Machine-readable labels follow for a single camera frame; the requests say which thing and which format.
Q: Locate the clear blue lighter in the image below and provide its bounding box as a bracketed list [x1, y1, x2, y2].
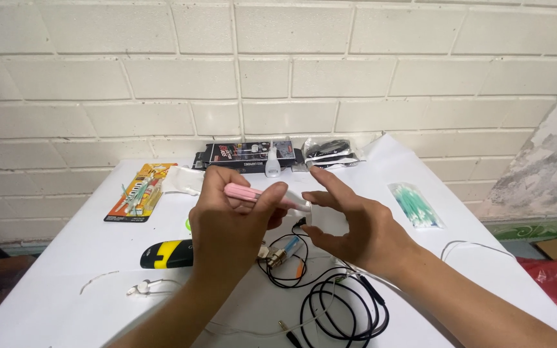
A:
[258, 235, 305, 269]

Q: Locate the black and yellow case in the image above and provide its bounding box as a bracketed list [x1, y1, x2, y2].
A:
[140, 239, 195, 269]

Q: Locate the white crumpled plastic bag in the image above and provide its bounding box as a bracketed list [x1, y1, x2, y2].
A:
[162, 166, 207, 196]

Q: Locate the short white wire piece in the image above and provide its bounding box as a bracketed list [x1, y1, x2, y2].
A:
[79, 271, 120, 295]

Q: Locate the bag of green cotton swabs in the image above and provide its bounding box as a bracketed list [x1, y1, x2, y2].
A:
[388, 182, 446, 230]

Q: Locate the small white dropper bottle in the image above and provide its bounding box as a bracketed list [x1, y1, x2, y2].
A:
[265, 146, 282, 179]

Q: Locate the orange glue blister pack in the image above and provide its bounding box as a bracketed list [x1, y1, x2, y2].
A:
[104, 163, 178, 223]

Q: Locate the person's right hand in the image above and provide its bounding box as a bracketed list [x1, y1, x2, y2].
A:
[300, 166, 423, 282]

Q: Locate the white paper table cover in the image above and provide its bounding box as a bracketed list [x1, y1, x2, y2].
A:
[0, 133, 557, 348]

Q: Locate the pink pen-shaped tool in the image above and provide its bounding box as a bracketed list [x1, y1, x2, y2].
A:
[224, 183, 312, 213]

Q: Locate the black earphone box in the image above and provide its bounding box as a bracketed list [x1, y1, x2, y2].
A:
[193, 140, 306, 174]

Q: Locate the black earphone cable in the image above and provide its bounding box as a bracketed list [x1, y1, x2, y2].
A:
[257, 217, 390, 348]

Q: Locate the person's left hand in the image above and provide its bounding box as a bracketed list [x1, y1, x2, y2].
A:
[189, 165, 289, 286]

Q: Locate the clear bag of black earphones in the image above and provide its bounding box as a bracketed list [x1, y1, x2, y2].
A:
[302, 137, 365, 170]

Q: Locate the white earbud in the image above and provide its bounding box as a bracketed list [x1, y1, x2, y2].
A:
[126, 278, 182, 296]

